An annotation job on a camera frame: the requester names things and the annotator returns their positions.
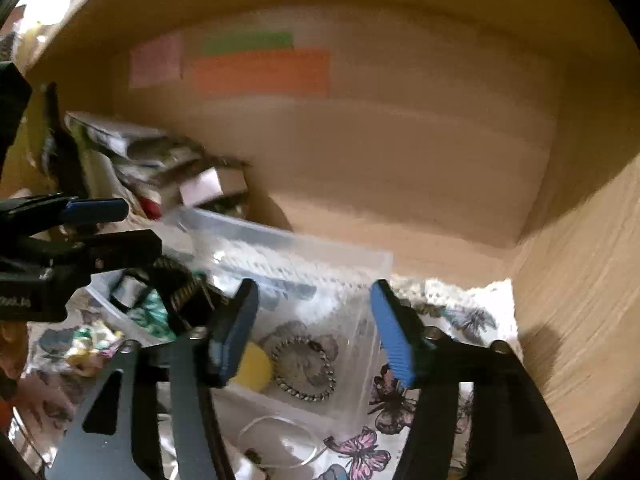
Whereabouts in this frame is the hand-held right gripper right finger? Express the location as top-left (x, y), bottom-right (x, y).
top-left (371, 279), bottom-right (579, 480)

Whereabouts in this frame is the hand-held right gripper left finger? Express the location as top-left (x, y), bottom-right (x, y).
top-left (45, 279), bottom-right (261, 480)

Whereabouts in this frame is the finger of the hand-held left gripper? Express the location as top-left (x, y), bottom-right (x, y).
top-left (0, 195), bottom-right (130, 236)
top-left (20, 229), bottom-right (164, 288)

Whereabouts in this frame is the black striped hair scrunchie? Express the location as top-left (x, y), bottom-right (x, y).
top-left (150, 255), bottom-right (226, 333)

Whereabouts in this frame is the clear plastic storage box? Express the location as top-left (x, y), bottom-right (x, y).
top-left (90, 205), bottom-right (394, 433)

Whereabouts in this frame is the yellow round ball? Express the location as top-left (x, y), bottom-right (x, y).
top-left (231, 342), bottom-right (274, 392)

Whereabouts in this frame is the butterfly printed cloth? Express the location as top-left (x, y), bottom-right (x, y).
top-left (10, 275), bottom-right (521, 480)

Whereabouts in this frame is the green patterned cloth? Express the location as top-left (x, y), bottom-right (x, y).
top-left (127, 290), bottom-right (173, 336)

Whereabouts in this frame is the small white carton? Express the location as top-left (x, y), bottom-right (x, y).
top-left (178, 166), bottom-right (251, 208)

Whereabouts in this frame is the pink paper label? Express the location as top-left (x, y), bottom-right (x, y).
top-left (129, 32), bottom-right (183, 88)

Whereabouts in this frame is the orange paper label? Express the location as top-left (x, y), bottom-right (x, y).
top-left (184, 49), bottom-right (332, 100)

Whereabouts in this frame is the green paper label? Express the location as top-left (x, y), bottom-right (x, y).
top-left (202, 31), bottom-right (295, 56)

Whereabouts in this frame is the beaded hair tie ring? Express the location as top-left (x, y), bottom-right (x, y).
top-left (271, 336), bottom-right (337, 403)

